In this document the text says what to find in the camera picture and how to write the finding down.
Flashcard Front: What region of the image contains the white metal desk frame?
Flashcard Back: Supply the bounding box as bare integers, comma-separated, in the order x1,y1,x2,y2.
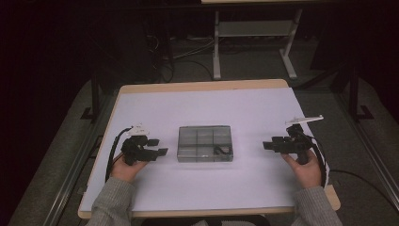
200,0,304,81

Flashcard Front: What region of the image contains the black metal stand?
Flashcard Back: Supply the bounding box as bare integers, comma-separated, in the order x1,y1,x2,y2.
80,72,102,121
347,64,375,121

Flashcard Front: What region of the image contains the clear plastic compartment box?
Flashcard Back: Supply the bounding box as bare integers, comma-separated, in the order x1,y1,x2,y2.
177,125,234,163

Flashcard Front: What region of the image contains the person's right hand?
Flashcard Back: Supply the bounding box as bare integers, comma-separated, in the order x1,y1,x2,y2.
280,150,323,189

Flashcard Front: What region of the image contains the white paper sheet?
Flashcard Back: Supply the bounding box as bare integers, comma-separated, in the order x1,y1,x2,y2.
79,88,330,212

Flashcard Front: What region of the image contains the black looped cord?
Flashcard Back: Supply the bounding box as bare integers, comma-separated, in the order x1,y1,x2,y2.
214,145,232,156

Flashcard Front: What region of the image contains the tangle of floor cables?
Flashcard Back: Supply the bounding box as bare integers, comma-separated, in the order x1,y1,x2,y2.
144,34,217,83

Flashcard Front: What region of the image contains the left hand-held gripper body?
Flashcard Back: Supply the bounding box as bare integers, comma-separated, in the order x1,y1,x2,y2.
121,122,158,167

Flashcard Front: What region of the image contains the person's left hand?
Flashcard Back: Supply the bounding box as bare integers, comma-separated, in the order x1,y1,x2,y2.
110,153,149,183

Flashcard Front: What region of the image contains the right hand-held gripper black cable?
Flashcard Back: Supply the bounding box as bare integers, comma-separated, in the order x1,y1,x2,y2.
300,131,399,212

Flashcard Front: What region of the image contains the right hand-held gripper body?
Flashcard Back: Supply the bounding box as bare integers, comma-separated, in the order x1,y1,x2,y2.
281,115,325,166

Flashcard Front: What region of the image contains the metal floor rail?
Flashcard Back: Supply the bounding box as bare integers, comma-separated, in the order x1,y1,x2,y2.
335,93,399,205
43,93,111,226

